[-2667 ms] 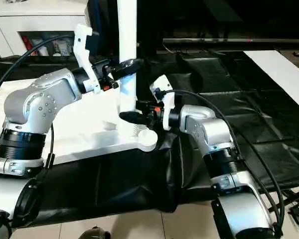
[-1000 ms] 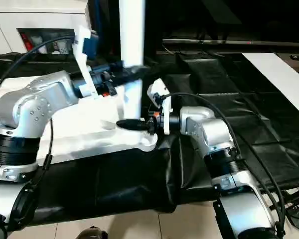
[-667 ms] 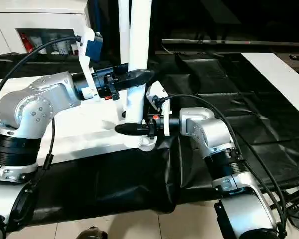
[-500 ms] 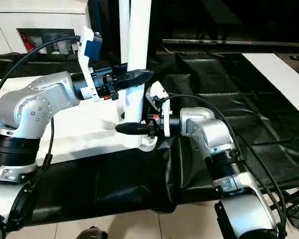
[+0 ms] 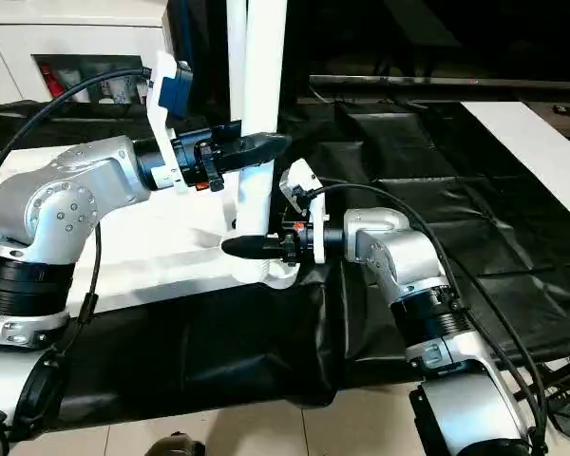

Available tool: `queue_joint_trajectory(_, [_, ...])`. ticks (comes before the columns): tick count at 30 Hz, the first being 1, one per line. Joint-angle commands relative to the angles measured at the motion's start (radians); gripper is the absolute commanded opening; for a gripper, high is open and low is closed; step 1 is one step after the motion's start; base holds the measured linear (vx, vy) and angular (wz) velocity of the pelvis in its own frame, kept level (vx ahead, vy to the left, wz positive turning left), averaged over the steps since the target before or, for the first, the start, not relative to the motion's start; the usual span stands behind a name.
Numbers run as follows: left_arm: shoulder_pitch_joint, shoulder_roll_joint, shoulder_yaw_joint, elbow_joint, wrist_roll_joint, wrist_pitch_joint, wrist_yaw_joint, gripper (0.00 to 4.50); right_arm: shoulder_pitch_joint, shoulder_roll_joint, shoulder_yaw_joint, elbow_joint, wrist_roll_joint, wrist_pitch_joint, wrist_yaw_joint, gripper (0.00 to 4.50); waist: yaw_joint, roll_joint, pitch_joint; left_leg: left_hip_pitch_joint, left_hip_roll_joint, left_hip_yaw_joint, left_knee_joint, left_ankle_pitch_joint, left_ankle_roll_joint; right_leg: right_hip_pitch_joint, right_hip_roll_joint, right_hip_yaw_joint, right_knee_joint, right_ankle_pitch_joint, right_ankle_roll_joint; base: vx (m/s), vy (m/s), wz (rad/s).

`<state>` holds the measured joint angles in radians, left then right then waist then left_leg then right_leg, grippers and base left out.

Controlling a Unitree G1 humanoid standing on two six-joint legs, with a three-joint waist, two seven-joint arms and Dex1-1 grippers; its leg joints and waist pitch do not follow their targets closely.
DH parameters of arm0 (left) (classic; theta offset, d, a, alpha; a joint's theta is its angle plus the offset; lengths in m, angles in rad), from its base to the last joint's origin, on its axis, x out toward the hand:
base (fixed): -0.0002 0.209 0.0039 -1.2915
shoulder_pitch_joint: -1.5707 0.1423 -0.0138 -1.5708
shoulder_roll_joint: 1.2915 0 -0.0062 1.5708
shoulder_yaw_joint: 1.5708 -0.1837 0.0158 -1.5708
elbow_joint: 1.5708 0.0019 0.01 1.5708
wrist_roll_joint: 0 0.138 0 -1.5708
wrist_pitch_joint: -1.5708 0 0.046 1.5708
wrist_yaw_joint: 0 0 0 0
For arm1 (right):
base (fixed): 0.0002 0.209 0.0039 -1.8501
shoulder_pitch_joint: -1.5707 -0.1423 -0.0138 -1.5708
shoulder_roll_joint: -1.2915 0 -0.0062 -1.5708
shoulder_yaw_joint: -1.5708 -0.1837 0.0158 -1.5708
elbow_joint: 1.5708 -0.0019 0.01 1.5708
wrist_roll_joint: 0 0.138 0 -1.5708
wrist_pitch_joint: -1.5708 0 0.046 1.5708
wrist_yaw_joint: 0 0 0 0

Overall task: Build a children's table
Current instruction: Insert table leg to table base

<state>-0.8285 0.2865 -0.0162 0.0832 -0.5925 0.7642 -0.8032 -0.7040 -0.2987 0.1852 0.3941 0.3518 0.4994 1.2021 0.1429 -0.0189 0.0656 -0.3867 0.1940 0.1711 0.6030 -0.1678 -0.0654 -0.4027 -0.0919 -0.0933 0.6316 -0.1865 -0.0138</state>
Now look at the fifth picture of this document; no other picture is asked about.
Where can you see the white plastic table leg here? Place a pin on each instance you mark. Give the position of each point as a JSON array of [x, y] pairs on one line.
[[266, 71], [235, 62]]

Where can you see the white plastic table top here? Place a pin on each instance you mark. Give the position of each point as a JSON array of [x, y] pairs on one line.
[[147, 256]]

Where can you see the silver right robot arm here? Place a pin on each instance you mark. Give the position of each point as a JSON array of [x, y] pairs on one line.
[[399, 256]]

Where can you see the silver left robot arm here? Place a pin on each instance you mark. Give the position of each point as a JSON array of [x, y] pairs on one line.
[[76, 190]]

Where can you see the black table mat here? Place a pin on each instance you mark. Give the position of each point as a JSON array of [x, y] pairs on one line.
[[385, 166]]

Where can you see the white glass-door cabinet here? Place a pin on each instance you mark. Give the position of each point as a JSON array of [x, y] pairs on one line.
[[76, 28]]

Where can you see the dark robot foot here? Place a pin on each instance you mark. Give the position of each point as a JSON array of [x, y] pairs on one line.
[[178, 444]]

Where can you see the white flat board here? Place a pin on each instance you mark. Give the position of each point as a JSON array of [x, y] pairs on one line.
[[537, 147]]

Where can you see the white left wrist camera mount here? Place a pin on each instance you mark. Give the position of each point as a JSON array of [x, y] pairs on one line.
[[164, 123]]

